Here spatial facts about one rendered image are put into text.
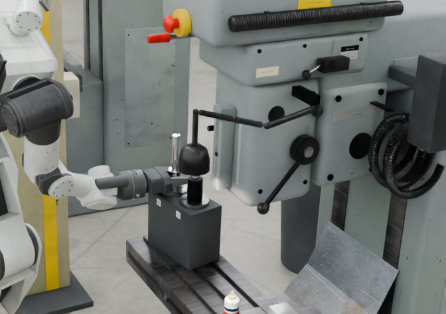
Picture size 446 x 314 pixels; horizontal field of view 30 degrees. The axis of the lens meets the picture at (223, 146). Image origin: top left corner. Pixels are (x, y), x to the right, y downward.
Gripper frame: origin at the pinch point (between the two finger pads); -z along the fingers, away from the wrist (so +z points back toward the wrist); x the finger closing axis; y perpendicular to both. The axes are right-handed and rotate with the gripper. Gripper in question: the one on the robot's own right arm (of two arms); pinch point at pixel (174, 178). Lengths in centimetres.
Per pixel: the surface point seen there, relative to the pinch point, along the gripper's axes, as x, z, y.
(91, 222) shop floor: 188, -28, 114
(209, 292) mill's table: -30.0, 0.6, 23.2
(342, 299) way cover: -49, -32, 21
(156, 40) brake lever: -41, 22, -56
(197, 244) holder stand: -16.3, -1.1, 15.0
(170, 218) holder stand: -7.6, 4.1, 9.4
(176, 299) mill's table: -28.0, 10.1, 24.7
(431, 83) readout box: -81, -26, -54
